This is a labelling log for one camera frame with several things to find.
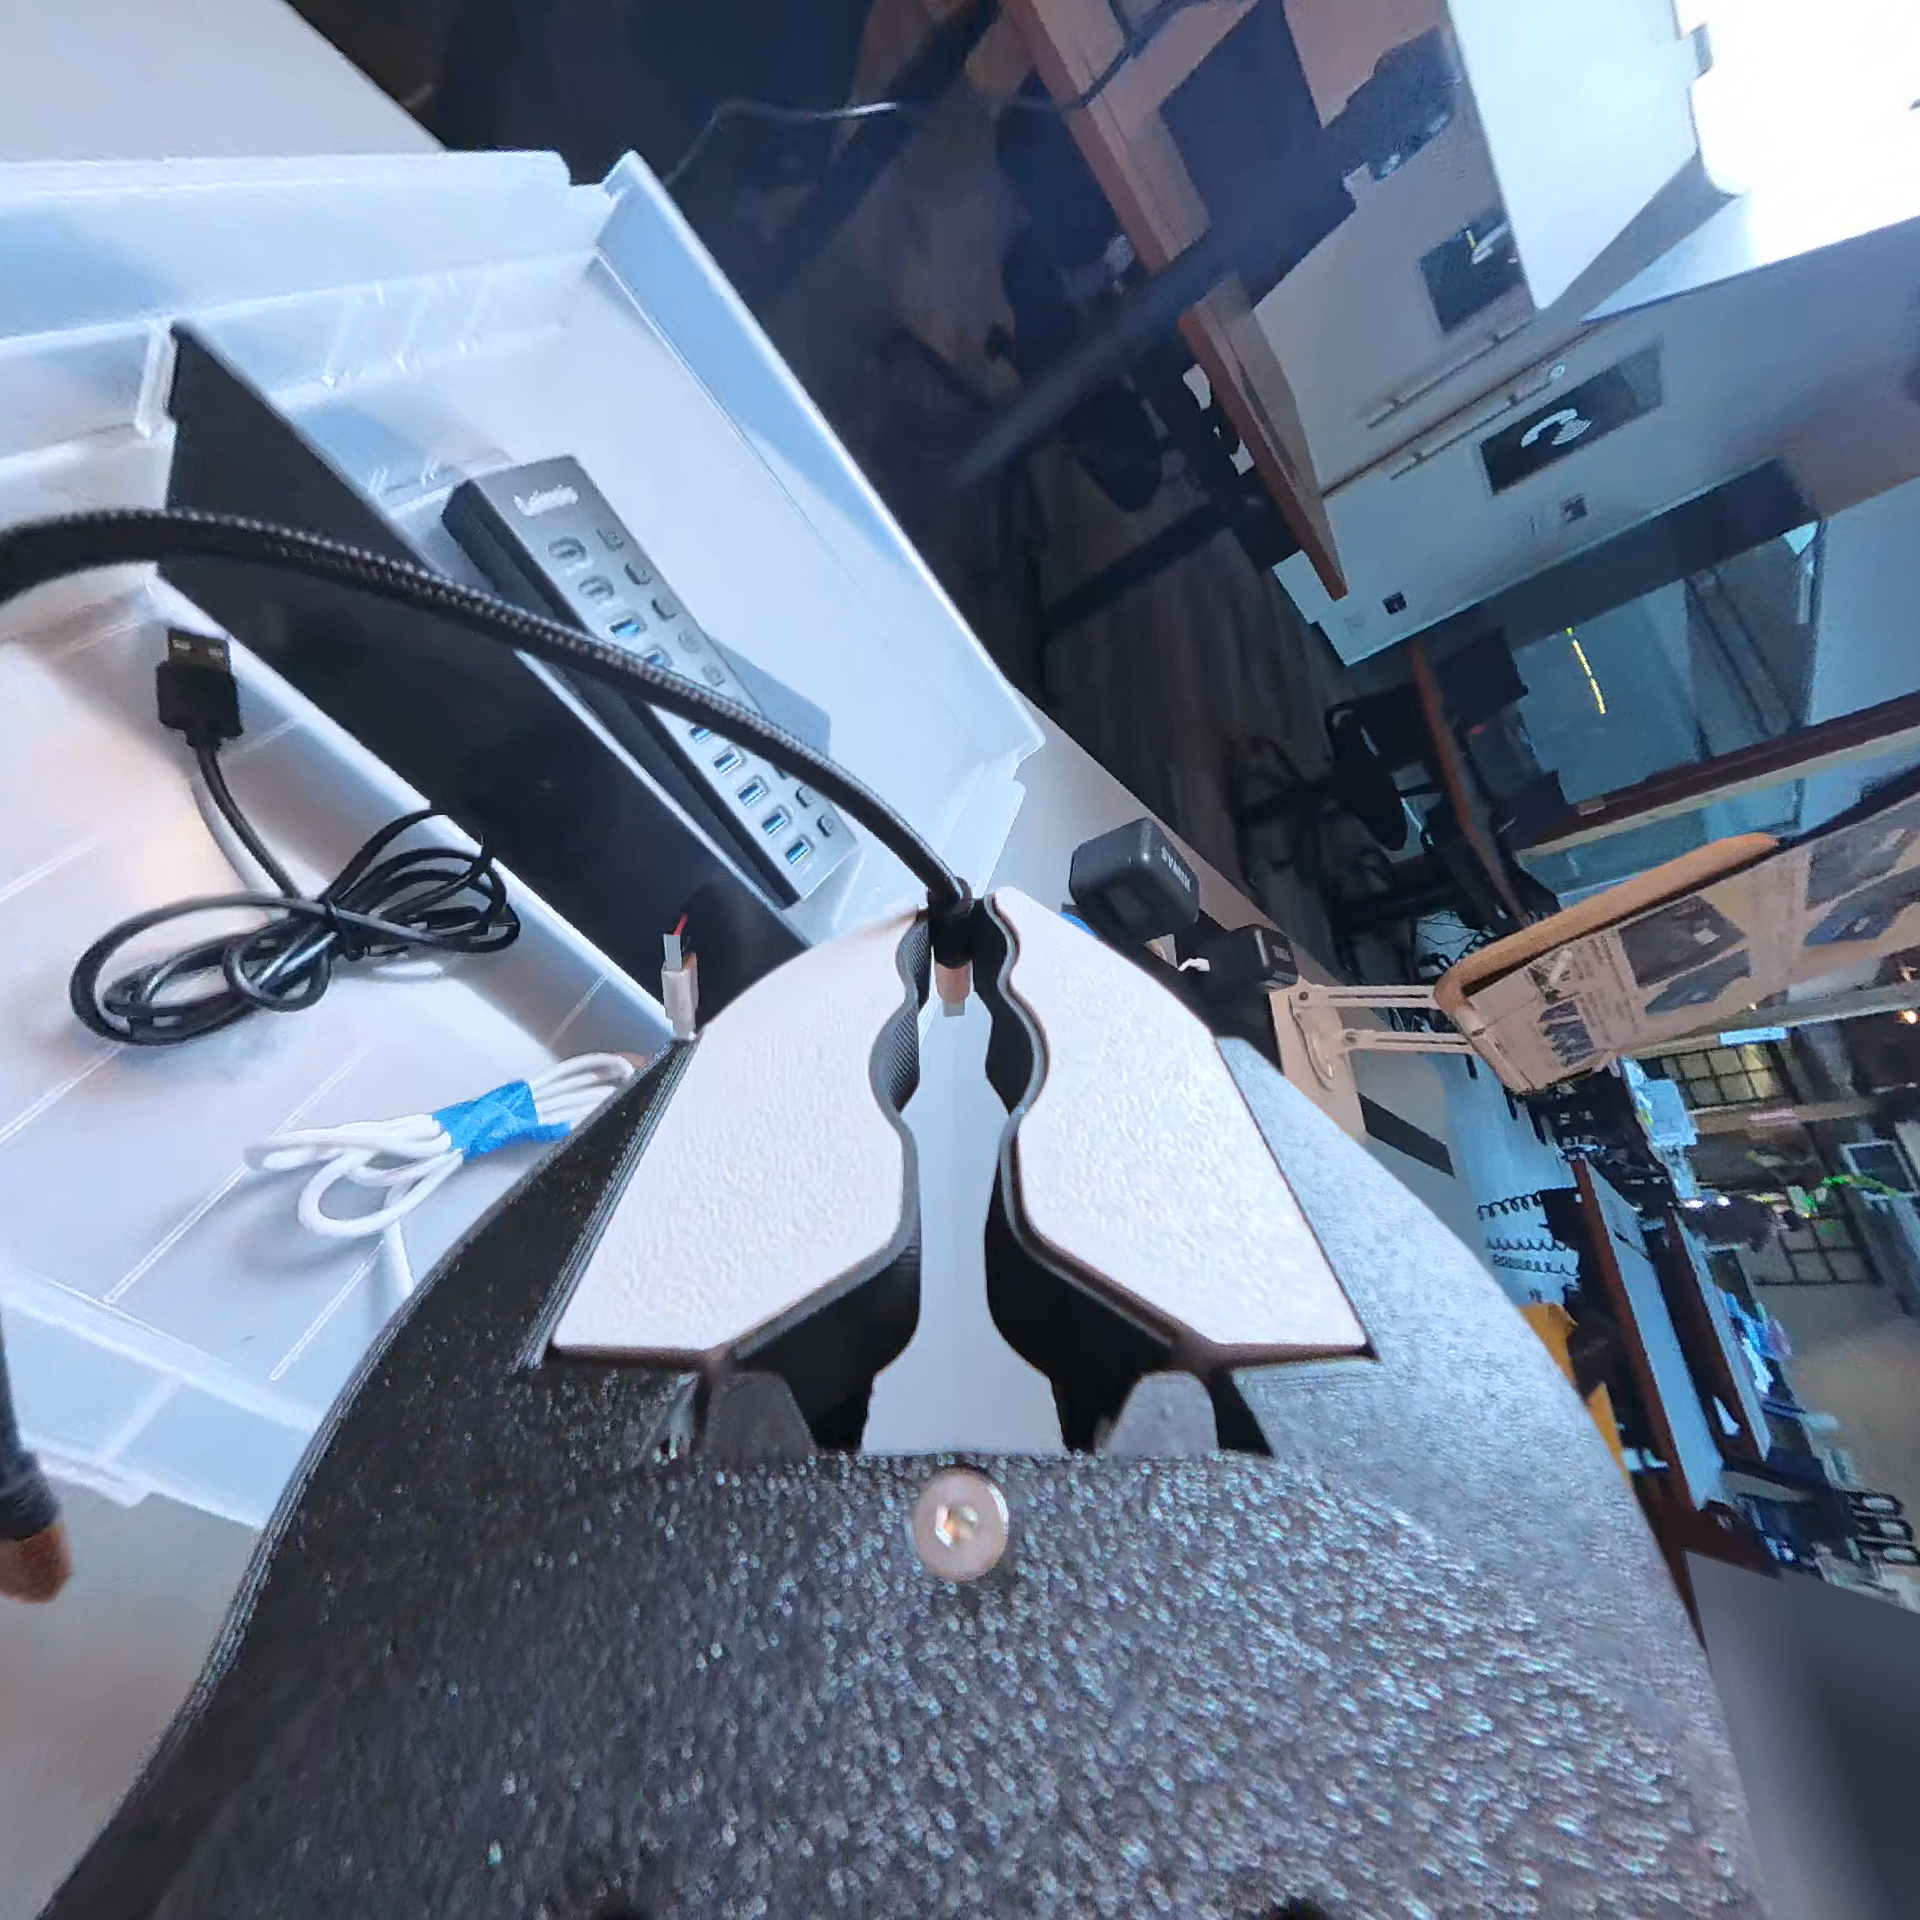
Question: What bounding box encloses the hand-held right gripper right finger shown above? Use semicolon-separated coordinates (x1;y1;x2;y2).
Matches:
982;888;1373;1453

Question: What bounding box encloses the black office chair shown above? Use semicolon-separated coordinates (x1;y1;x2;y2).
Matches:
1229;706;1501;931

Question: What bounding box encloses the wooden instruction board stand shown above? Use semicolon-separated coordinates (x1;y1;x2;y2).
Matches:
1267;796;1920;1158

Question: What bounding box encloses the white cable with blue tape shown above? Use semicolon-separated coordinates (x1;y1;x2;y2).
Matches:
246;1050;639;1239

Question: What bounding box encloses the studio light panel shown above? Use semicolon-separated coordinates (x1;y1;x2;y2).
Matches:
1447;0;1920;325

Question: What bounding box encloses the small dark grey device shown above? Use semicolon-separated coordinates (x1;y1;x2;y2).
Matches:
1068;816;1214;961

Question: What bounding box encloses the wooden top desk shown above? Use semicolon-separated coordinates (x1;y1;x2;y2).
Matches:
1006;0;1353;604

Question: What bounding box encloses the black usb hub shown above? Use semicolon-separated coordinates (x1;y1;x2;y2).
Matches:
441;455;865;908

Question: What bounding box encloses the black braided usb cable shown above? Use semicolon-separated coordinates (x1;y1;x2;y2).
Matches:
0;506;985;1604

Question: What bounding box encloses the clear plastic bin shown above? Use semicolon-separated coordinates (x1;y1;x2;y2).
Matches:
0;152;1047;1533

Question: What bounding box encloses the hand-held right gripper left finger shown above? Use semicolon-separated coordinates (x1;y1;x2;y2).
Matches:
548;905;928;1449

